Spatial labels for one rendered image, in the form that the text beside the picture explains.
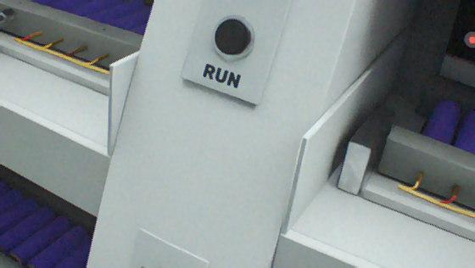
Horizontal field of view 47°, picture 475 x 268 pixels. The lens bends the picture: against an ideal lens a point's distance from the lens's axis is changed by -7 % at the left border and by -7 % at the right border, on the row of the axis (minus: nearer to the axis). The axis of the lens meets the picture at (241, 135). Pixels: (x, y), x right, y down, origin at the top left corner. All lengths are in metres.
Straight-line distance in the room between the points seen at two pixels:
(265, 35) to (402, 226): 0.11
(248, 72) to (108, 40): 0.14
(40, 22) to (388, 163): 0.25
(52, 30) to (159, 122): 0.16
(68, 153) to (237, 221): 0.10
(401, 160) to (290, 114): 0.08
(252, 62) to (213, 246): 0.09
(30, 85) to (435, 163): 0.24
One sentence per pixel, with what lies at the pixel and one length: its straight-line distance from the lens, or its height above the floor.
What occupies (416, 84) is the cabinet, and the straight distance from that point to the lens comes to 0.44.
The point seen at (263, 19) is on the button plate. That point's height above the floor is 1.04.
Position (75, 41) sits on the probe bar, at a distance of 0.39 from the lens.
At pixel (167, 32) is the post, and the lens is 0.27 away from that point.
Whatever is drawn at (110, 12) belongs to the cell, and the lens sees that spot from 0.43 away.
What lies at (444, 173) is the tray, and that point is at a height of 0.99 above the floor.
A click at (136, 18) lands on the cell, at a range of 0.42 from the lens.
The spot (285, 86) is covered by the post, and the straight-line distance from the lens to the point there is 0.25.
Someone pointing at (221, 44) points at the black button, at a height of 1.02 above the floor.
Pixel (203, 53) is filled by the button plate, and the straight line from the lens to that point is 0.26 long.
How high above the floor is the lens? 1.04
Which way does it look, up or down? 11 degrees down
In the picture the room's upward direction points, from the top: 17 degrees clockwise
